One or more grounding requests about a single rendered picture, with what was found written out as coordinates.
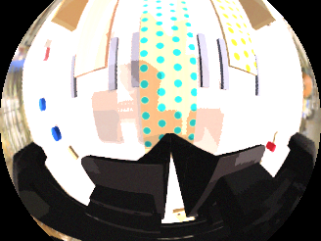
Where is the blue cylinder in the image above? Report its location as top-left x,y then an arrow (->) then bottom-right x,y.
51,125 -> 63,143
38,97 -> 47,113

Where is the small pink block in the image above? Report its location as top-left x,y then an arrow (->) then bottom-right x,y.
43,47 -> 51,62

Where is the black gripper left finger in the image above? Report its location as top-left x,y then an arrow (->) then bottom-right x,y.
81,133 -> 171,219

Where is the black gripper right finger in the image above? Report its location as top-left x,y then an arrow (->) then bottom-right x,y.
171,133 -> 266,217

